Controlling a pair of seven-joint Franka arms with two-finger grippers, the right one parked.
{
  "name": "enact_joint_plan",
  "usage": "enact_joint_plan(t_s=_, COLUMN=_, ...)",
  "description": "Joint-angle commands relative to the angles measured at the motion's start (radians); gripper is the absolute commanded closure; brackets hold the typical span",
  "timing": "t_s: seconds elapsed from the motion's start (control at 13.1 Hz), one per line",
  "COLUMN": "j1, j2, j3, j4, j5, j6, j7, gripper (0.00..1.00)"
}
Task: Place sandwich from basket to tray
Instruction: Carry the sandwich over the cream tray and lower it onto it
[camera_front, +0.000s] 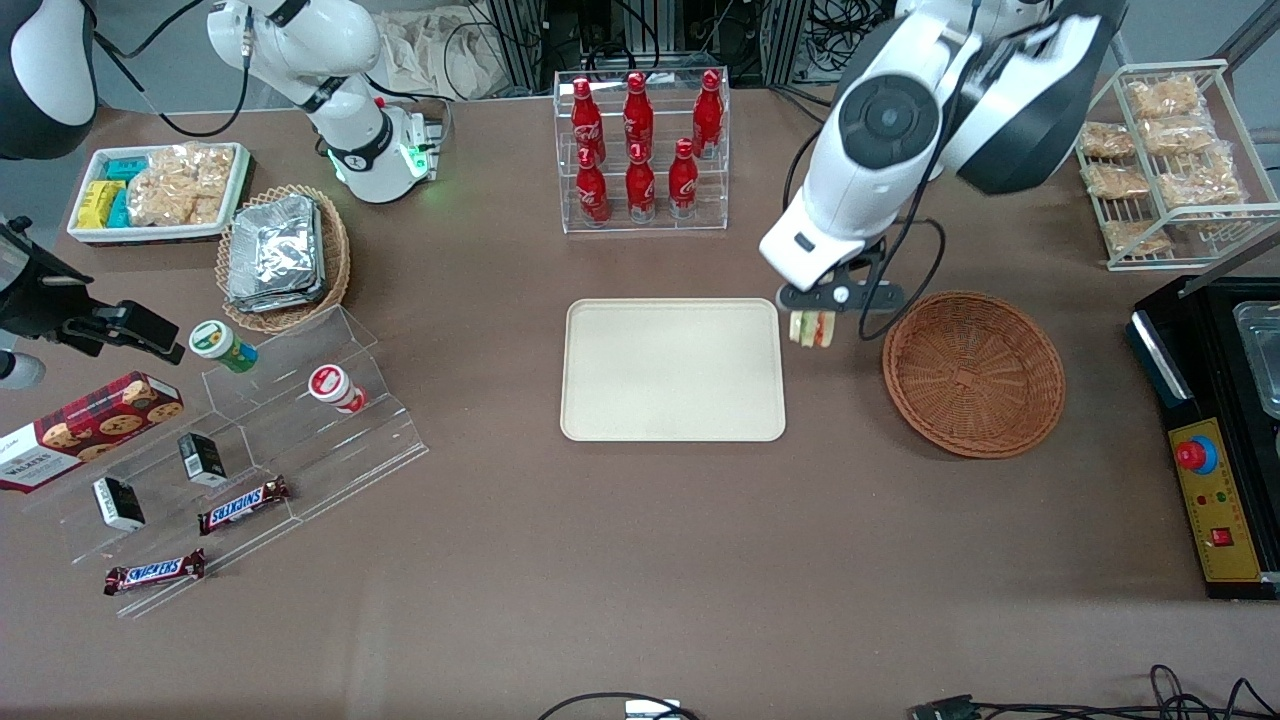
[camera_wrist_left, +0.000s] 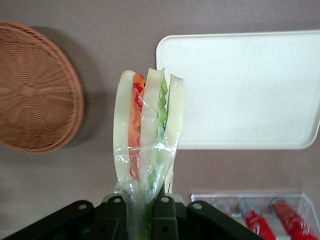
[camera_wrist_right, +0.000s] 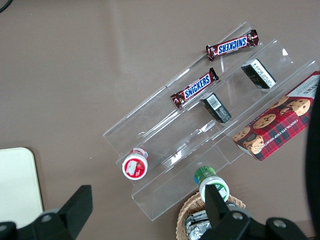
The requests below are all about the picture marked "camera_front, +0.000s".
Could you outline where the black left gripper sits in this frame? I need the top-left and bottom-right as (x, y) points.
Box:
(775, 240), (907, 348)

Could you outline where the triangular sandwich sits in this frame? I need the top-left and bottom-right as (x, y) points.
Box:
(789, 310), (838, 349)

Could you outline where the white rectangular snack tray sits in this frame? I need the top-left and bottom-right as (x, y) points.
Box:
(66, 142), (252, 246)

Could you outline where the beige plastic tray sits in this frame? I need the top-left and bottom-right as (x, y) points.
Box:
(559, 297), (788, 443)

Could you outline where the round brown wicker basket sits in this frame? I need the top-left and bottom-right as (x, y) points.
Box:
(882, 290), (1067, 460)

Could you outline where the oval wicker basket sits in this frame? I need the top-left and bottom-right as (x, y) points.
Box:
(215, 184), (352, 335)

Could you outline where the green lid snack cup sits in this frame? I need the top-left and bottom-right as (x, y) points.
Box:
(188, 319), (259, 375)

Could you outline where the red tartan cookie box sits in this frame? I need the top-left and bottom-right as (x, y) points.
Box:
(0, 371), (185, 494)

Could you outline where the small black box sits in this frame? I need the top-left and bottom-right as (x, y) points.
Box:
(91, 476), (147, 533)
(177, 431), (229, 489)

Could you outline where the silver foil packs stack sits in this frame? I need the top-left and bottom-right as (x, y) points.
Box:
(226, 194), (327, 314)

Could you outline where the red lid snack cup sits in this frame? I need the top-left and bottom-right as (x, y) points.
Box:
(307, 364), (367, 415)

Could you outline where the yellow snack packet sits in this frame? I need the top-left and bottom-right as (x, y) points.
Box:
(76, 179), (127, 230)

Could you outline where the clear bag of rice crackers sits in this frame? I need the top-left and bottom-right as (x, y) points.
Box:
(126, 144), (237, 228)

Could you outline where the Snickers chocolate bar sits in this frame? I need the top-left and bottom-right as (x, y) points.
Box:
(196, 475), (292, 537)
(103, 548), (208, 598)

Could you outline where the clear acrylic stepped shelf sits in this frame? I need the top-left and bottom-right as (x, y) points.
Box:
(20, 304), (432, 622)

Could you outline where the red cola bottle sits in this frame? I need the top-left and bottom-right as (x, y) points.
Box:
(570, 77), (606, 163)
(625, 142), (658, 223)
(576, 147), (611, 225)
(667, 137), (700, 220)
(623, 71), (656, 157)
(692, 69), (725, 160)

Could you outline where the clear acrylic bottle rack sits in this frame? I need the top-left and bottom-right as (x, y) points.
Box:
(553, 52), (732, 236)

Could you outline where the bagged fried snack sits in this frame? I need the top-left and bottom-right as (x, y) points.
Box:
(1079, 121), (1137, 160)
(1084, 162), (1152, 200)
(1102, 219), (1172, 257)
(1140, 117), (1218, 157)
(1157, 160), (1244, 212)
(1128, 77), (1203, 120)

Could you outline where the black control box machine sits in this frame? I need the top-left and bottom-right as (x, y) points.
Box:
(1127, 272), (1280, 602)

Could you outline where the grey metal bar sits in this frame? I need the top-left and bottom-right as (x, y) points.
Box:
(1180, 224), (1280, 297)

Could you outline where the clear plastic container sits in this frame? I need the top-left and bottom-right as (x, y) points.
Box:
(1231, 299), (1280, 421)

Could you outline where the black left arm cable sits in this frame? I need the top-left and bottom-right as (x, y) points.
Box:
(785, 0), (1061, 343)

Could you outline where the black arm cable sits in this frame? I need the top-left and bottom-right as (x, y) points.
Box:
(785, 0), (1061, 343)
(93, 0), (253, 139)

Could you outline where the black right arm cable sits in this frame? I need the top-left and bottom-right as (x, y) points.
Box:
(93, 0), (253, 139)

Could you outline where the aluminium frame post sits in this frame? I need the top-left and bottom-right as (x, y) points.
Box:
(488, 0), (547, 97)
(760, 0), (813, 85)

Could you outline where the black cable with white plug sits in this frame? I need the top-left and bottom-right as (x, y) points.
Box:
(538, 691), (703, 720)

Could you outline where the white wire rack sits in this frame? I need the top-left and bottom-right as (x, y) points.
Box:
(1076, 59), (1280, 273)

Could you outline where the black cable bundle with connector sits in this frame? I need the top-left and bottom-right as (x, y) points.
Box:
(908, 664), (1280, 720)

